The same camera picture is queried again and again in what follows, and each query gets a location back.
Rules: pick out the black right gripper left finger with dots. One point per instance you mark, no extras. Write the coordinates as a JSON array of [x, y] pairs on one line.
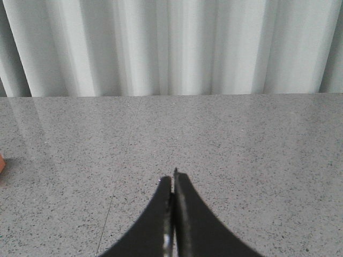
[[153, 233]]

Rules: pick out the orange foam cube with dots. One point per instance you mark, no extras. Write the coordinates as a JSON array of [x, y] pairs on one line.
[[2, 163]]

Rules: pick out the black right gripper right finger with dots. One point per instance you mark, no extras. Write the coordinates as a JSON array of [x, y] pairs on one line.
[[198, 231]]

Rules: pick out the white pleated curtain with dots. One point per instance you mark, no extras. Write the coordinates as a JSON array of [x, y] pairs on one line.
[[137, 48]]

